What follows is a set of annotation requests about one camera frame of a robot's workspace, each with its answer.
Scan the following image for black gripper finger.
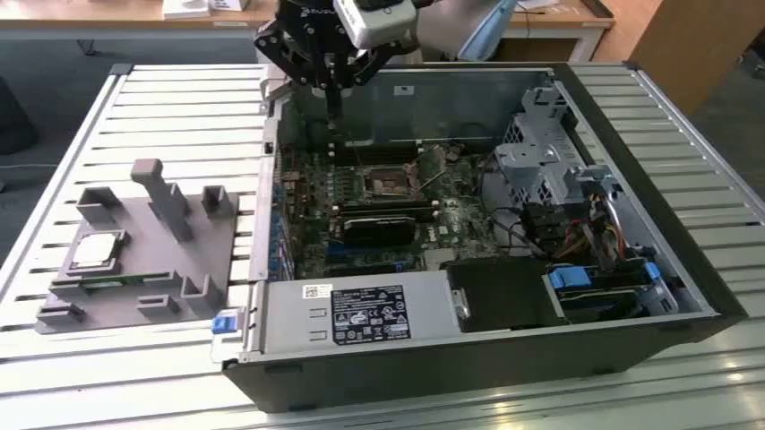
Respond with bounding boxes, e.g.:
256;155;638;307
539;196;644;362
333;40;420;132
252;18;337;132

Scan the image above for metal socket cover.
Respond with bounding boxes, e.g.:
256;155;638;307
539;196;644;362
404;145;448;190

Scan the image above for silver CPU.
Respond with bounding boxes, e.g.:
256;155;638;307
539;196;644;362
69;232;121;269

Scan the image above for CPU socket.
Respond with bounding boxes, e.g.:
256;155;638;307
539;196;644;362
356;164;428;202

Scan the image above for white cardboard box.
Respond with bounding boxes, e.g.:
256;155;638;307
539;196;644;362
160;0;212;21

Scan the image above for wooden desk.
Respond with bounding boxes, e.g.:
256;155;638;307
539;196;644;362
0;0;616;64

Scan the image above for silver drive cage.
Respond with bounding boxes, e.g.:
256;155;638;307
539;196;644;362
490;86;620;208

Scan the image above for green motherboard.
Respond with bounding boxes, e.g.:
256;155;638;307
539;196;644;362
271;139;500;282

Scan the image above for black graphics card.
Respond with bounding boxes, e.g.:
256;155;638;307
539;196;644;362
329;214;418;249

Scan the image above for silver chipset heatsink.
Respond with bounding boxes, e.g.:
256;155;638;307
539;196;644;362
423;249;460;271

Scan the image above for black expansion slot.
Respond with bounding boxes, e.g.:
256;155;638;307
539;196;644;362
325;264;396;277

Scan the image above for wooden cabinet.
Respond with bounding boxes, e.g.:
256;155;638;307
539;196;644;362
623;0;765;116

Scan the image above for grey parts rack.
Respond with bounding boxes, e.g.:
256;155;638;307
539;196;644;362
33;158;243;336

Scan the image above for black plastic shroud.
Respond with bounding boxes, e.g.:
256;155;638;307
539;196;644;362
439;256;567;334

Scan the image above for silver metal latch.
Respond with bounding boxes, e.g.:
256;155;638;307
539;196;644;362
451;288;472;320

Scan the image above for hard disk in blue carrier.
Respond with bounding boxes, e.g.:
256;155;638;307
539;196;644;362
543;263;646;324

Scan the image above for green RAM stick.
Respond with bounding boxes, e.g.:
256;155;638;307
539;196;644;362
81;275;149;288

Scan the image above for silver power supply unit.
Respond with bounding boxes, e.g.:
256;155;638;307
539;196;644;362
261;270;467;357

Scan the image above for blue case latch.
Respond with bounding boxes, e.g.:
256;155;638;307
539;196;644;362
211;308;241;335

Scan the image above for black PC case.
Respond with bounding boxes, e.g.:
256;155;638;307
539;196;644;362
208;61;751;414

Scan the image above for yellow red power wires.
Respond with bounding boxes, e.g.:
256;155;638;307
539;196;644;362
552;191;632;271

